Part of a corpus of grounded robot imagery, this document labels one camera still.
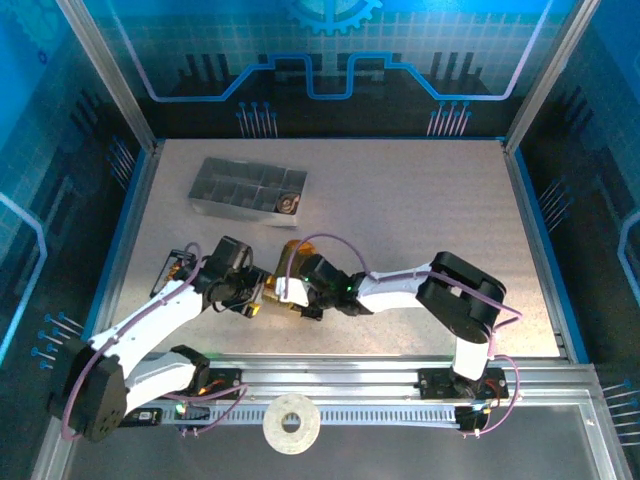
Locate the green striped sock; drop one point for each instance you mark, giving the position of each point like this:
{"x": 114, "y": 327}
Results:
{"x": 292, "y": 260}

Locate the brown beige argyle sock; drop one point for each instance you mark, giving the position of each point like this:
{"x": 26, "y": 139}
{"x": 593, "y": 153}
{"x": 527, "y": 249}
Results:
{"x": 288, "y": 203}

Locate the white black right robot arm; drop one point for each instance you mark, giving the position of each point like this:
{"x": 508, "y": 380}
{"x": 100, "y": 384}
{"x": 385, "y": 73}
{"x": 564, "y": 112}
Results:
{"x": 395, "y": 292}

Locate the white tape roll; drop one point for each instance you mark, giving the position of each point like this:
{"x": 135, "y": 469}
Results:
{"x": 275, "y": 425}

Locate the aluminium extrusion beam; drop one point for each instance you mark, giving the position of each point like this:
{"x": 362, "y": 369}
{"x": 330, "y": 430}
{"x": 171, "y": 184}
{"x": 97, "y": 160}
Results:
{"x": 325, "y": 375}

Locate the grey compartment organizer box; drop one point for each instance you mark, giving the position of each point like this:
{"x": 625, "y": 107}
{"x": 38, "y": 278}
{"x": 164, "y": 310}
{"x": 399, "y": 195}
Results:
{"x": 235, "y": 190}

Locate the small circuit board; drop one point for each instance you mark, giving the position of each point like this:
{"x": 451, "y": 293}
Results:
{"x": 472, "y": 417}
{"x": 192, "y": 412}

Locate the black device with white label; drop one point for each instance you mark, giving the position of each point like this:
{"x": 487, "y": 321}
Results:
{"x": 145, "y": 416}

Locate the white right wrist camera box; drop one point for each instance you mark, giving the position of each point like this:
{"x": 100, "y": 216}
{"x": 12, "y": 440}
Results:
{"x": 292, "y": 292}

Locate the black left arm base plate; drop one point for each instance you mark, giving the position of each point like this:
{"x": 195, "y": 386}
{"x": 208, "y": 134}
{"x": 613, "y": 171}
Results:
{"x": 225, "y": 376}

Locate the aluminium side rail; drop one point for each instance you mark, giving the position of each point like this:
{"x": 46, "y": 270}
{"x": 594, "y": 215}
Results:
{"x": 136, "y": 210}
{"x": 528, "y": 210}

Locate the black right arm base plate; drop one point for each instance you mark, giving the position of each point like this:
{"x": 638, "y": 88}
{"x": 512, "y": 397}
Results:
{"x": 435, "y": 382}

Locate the aluminium frame post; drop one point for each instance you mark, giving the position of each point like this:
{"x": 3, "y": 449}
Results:
{"x": 111, "y": 75}
{"x": 548, "y": 75}

